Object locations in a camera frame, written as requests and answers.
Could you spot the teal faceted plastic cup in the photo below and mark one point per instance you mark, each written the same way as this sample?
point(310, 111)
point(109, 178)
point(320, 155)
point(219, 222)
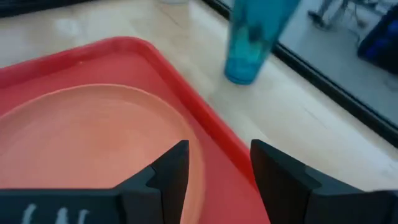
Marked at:
point(252, 37)

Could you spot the dark blue object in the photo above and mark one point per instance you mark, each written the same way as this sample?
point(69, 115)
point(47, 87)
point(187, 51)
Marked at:
point(384, 40)

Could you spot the coral plastic plate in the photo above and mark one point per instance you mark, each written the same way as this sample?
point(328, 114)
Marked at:
point(93, 140)

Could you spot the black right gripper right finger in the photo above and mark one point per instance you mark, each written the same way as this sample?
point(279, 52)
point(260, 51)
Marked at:
point(295, 196)

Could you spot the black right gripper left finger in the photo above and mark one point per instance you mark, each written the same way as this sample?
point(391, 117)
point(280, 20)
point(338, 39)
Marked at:
point(140, 202)

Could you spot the office chair base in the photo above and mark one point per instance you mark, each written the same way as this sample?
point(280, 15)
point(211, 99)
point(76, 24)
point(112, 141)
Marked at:
point(317, 17)

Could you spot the red plastic tray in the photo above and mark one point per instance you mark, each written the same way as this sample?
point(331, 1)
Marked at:
point(192, 102)

